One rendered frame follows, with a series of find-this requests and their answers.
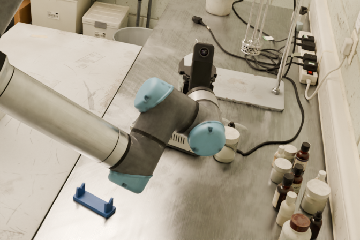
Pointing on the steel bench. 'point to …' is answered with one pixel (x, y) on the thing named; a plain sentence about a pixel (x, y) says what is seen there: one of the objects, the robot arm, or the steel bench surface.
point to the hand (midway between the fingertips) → (194, 54)
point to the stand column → (291, 32)
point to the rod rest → (94, 202)
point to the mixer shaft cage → (254, 43)
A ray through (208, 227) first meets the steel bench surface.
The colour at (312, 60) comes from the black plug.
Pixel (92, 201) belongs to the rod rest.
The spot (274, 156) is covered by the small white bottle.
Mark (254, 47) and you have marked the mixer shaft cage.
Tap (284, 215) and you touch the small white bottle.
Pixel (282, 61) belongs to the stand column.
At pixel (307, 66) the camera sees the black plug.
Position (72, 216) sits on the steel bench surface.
